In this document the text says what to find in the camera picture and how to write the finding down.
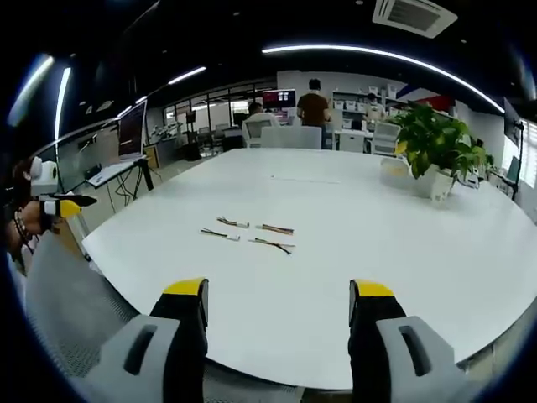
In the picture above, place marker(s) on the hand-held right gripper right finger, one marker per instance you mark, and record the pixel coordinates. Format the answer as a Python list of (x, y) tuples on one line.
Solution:
[(390, 336)]

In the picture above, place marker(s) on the ceiling air conditioner unit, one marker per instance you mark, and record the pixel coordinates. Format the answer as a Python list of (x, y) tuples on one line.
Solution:
[(413, 16)]

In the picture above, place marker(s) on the dark wall monitor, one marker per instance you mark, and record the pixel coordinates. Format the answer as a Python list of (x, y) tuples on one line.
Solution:
[(513, 121)]

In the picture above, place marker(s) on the long ceiling light strip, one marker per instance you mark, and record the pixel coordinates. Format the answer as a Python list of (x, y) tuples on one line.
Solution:
[(377, 54)]

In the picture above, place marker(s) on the green potted plant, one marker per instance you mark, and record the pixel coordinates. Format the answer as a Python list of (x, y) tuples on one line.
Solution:
[(436, 138)]

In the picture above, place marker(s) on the large monitor on stand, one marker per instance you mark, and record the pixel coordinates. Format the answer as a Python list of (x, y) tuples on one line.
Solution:
[(132, 130)]

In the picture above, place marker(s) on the white side desk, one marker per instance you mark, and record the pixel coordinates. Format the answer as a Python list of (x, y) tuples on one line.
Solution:
[(111, 172)]

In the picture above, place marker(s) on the red display screen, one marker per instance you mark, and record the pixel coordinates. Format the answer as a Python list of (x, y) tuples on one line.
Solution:
[(278, 98)]

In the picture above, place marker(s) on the person's left hand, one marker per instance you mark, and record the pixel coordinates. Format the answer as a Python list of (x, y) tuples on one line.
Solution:
[(34, 220)]

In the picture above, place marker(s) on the shelf with white boxes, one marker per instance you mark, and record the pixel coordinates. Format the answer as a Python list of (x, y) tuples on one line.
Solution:
[(361, 105)]

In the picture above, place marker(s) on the white plant pot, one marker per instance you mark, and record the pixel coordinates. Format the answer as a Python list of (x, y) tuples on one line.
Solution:
[(436, 184)]

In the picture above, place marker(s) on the white round container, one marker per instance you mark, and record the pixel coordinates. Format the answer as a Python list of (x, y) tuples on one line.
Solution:
[(394, 170)]

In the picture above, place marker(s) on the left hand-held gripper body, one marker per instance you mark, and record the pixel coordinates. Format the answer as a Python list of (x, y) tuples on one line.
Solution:
[(45, 176)]

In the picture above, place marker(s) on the grey mesh chair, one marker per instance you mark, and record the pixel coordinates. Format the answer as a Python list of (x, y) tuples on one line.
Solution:
[(71, 310)]

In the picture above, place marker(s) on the white office chair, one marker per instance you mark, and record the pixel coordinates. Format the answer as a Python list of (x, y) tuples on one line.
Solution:
[(291, 137), (261, 132), (386, 137)]

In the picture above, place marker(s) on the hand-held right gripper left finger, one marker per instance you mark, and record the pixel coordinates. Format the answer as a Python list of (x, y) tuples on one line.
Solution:
[(168, 336)]

